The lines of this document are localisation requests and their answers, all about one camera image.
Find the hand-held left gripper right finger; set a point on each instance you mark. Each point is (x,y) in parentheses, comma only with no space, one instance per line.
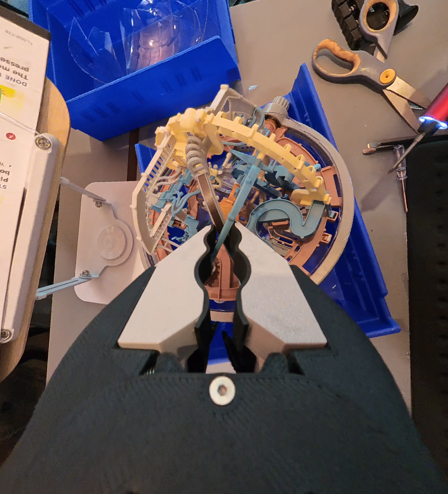
(285,308)

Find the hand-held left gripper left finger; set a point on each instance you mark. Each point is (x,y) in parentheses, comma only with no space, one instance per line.
(162,308)

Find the blue plastic bin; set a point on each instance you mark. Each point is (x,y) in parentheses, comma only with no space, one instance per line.
(363,278)
(150,92)

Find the clear ball maze puzzle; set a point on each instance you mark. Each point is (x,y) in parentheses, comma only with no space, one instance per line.
(247,135)

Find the white document stand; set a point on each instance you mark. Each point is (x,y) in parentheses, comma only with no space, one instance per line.
(108,216)

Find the black wrist rest pad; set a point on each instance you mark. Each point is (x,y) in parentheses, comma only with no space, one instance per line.
(440,270)

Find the black tweezers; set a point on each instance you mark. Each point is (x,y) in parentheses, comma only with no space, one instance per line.
(382,146)

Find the instruction sheet board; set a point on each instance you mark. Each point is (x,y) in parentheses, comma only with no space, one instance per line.
(0,193)

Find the steel scissors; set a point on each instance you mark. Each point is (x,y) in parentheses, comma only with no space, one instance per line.
(366,69)

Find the clear plastic dome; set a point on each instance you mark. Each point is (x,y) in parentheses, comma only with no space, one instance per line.
(150,38)

